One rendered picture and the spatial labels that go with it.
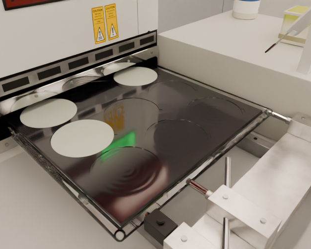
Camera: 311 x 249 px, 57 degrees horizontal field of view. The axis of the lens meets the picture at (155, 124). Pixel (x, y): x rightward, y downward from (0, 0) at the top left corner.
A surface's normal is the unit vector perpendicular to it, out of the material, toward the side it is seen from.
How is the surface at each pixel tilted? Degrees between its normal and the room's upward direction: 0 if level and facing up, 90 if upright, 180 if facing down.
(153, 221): 0
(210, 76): 90
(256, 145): 90
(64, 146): 0
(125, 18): 90
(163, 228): 0
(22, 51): 90
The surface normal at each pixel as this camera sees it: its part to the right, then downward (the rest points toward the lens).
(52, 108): 0.00, -0.82
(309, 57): -0.70, 0.41
